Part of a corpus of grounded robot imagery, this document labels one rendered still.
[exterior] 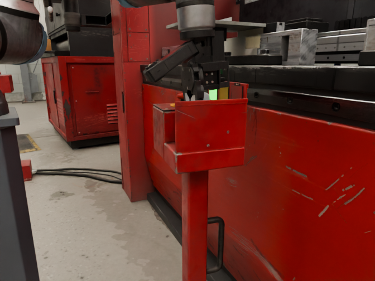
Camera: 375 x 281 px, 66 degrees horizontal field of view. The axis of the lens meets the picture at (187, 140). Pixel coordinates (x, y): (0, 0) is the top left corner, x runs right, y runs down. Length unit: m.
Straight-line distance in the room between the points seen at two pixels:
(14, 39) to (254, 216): 0.76
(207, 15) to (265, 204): 0.51
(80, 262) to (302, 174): 1.11
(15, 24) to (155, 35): 1.13
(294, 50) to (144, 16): 1.11
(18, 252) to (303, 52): 0.86
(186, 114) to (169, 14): 1.33
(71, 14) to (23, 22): 1.49
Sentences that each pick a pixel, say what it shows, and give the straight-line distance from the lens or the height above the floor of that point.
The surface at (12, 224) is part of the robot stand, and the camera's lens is 0.75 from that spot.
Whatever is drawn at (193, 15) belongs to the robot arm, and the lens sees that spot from 0.58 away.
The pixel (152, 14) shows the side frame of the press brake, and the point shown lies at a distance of 1.81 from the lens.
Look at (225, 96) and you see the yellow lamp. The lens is 0.69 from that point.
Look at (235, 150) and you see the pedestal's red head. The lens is 0.63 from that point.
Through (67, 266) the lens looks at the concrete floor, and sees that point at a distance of 1.51.
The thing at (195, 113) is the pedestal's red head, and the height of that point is 0.78.
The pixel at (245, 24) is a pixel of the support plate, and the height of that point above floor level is 0.99.
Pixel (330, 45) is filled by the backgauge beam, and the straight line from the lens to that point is 1.13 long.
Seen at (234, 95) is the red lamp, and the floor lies 0.81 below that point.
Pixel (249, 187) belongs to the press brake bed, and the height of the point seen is 0.53.
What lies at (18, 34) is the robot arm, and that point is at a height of 0.94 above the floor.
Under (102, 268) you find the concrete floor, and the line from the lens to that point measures 1.45.
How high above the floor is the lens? 0.88
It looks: 15 degrees down
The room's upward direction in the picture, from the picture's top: straight up
